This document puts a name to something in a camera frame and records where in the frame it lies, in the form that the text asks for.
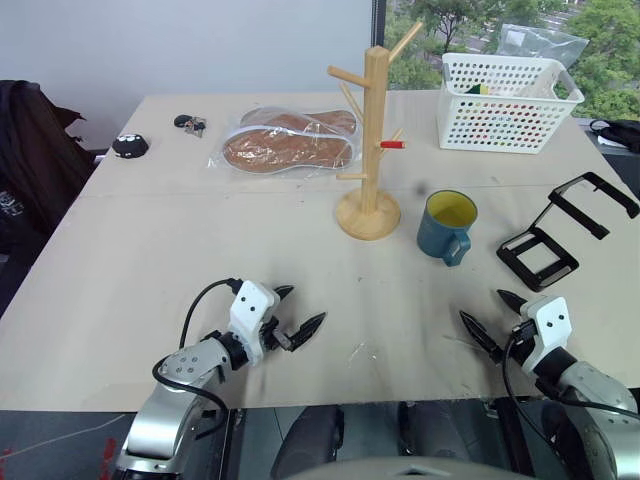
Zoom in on brown shoe insole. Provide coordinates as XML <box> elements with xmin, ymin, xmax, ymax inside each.
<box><xmin>223</xmin><ymin>127</ymin><xmax>357</xmax><ymax>174</ymax></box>
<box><xmin>239</xmin><ymin>108</ymin><xmax>359</xmax><ymax>139</ymax></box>

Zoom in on black round dotted object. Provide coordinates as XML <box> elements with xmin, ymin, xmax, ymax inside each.
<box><xmin>111</xmin><ymin>132</ymin><xmax>152</xmax><ymax>160</ymax></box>

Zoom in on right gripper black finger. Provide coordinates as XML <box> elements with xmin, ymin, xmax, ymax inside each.
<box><xmin>495</xmin><ymin>288</ymin><xmax>528</xmax><ymax>314</ymax></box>
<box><xmin>458</xmin><ymin>310</ymin><xmax>503</xmax><ymax>364</ymax></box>

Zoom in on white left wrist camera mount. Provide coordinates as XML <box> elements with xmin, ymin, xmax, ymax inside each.
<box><xmin>228</xmin><ymin>280</ymin><xmax>281</xmax><ymax>367</ymax></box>

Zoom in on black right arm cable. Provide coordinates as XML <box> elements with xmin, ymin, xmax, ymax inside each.
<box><xmin>502</xmin><ymin>332</ymin><xmax>640</xmax><ymax>451</ymax></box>

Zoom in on white perforated plastic basket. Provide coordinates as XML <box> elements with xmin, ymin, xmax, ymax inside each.
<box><xmin>437</xmin><ymin>52</ymin><xmax>586</xmax><ymax>157</ymax></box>

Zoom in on black folding stand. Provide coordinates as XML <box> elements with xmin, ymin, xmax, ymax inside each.
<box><xmin>495</xmin><ymin>171</ymin><xmax>640</xmax><ymax>293</ymax></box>

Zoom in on black bag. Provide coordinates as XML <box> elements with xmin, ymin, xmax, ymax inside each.
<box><xmin>588</xmin><ymin>118</ymin><xmax>640</xmax><ymax>154</ymax></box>

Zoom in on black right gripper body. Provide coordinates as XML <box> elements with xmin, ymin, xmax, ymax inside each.
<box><xmin>498</xmin><ymin>318</ymin><xmax>540</xmax><ymax>370</ymax></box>

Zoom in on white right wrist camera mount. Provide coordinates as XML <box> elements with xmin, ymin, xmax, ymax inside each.
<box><xmin>519</xmin><ymin>295</ymin><xmax>572</xmax><ymax>374</ymax></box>

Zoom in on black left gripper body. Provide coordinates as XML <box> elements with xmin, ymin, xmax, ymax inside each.
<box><xmin>258</xmin><ymin>315</ymin><xmax>294</xmax><ymax>354</ymax></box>

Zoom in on dark rounded shape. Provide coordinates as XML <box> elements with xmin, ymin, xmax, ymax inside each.
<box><xmin>269</xmin><ymin>406</ymin><xmax>347</xmax><ymax>480</ymax></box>

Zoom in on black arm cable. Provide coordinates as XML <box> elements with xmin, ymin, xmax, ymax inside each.
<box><xmin>502</xmin><ymin>332</ymin><xmax>640</xmax><ymax>451</ymax></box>
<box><xmin>152</xmin><ymin>278</ymin><xmax>244</xmax><ymax>441</ymax></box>

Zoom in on black jacket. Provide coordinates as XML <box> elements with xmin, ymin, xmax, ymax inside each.
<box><xmin>0</xmin><ymin>79</ymin><xmax>97</xmax><ymax>251</ymax></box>

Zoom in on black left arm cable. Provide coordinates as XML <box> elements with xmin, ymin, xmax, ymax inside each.
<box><xmin>152</xmin><ymin>278</ymin><xmax>244</xmax><ymax>441</ymax></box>

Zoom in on dark window frame post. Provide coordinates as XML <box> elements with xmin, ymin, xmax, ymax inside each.
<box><xmin>370</xmin><ymin>0</ymin><xmax>387</xmax><ymax>92</ymax></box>

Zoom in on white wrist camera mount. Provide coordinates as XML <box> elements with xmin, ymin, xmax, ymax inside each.
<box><xmin>519</xmin><ymin>295</ymin><xmax>572</xmax><ymax>374</ymax></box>
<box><xmin>228</xmin><ymin>280</ymin><xmax>281</xmax><ymax>367</ymax></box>

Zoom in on clear plastic bag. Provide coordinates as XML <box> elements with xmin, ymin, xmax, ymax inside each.
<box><xmin>497</xmin><ymin>23</ymin><xmax>592</xmax><ymax>76</ymax></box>

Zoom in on blue mug yellow inside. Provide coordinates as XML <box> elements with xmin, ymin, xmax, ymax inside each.
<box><xmin>416</xmin><ymin>189</ymin><xmax>479</xmax><ymax>268</ymax></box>

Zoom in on clear insole packaging bag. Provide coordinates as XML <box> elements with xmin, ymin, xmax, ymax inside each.
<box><xmin>207</xmin><ymin>105</ymin><xmax>363</xmax><ymax>177</ymax></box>

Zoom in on black key bunch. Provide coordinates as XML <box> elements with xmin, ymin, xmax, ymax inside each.
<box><xmin>173</xmin><ymin>114</ymin><xmax>208</xmax><ymax>138</ymax></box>

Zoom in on wooden mug tree stand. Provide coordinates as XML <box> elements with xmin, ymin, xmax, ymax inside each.
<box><xmin>327</xmin><ymin>20</ymin><xmax>424</xmax><ymax>242</ymax></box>

